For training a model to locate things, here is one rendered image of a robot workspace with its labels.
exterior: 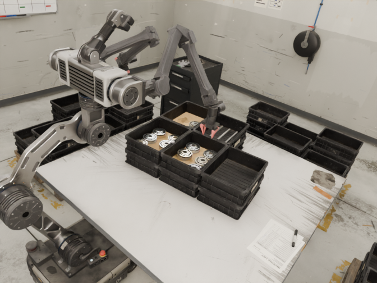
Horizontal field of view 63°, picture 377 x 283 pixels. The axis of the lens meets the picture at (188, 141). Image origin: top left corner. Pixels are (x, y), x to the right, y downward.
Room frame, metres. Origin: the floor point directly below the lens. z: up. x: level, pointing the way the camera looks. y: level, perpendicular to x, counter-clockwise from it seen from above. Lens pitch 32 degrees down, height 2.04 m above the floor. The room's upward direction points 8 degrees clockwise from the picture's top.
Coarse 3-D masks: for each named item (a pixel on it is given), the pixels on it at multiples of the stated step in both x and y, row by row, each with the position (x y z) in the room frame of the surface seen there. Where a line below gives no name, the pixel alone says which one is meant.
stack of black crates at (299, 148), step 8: (272, 128) 2.80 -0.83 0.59; (280, 128) 2.87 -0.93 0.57; (264, 136) 2.67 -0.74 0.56; (272, 136) 2.62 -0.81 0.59; (280, 136) 2.84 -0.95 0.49; (288, 136) 2.80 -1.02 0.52; (296, 136) 2.76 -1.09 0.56; (304, 136) 2.72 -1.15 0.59; (280, 144) 2.57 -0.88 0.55; (288, 144) 2.52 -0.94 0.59; (296, 144) 2.72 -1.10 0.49; (304, 144) 2.70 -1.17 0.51; (296, 152) 2.47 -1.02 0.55; (304, 152) 2.59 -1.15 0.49
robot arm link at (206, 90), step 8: (192, 32) 1.74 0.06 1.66; (192, 40) 1.71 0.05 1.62; (184, 48) 1.73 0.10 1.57; (192, 48) 1.72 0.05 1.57; (192, 56) 1.71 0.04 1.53; (192, 64) 1.71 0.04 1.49; (200, 64) 1.73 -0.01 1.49; (200, 72) 1.70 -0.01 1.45; (200, 80) 1.69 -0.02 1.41; (208, 80) 1.72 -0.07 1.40; (200, 88) 1.70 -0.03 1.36; (208, 88) 1.69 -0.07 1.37; (208, 96) 1.69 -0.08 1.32
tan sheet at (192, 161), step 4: (200, 148) 1.87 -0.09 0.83; (204, 148) 1.88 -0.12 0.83; (200, 152) 1.82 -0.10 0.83; (176, 156) 1.73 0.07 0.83; (192, 156) 1.75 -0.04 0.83; (196, 156) 1.76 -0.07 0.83; (200, 156) 1.77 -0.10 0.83; (180, 160) 1.69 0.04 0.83; (188, 160) 1.70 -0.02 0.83; (192, 160) 1.71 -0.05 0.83; (188, 164) 1.66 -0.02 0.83
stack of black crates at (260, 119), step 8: (256, 104) 3.37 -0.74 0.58; (264, 104) 3.42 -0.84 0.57; (248, 112) 3.22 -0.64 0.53; (256, 112) 3.16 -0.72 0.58; (264, 112) 3.38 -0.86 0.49; (272, 112) 3.35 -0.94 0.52; (280, 112) 3.30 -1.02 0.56; (288, 112) 3.25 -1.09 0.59; (248, 120) 3.22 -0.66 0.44; (256, 120) 3.15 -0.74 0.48; (264, 120) 3.10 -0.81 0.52; (272, 120) 3.06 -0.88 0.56; (280, 120) 3.01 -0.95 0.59; (248, 128) 3.20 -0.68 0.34; (256, 128) 3.14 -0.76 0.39; (264, 128) 3.09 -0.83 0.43
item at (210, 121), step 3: (207, 117) 1.67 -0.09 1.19; (210, 117) 1.65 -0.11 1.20; (213, 117) 1.65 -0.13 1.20; (204, 120) 1.69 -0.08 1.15; (207, 120) 1.66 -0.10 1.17; (210, 120) 1.65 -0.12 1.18; (213, 120) 1.65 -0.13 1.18; (204, 123) 1.66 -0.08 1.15; (207, 123) 1.66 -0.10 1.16; (210, 123) 1.65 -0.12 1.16; (213, 123) 1.66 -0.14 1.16; (216, 123) 1.68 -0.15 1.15; (213, 126) 1.63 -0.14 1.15; (216, 126) 1.64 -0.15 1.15
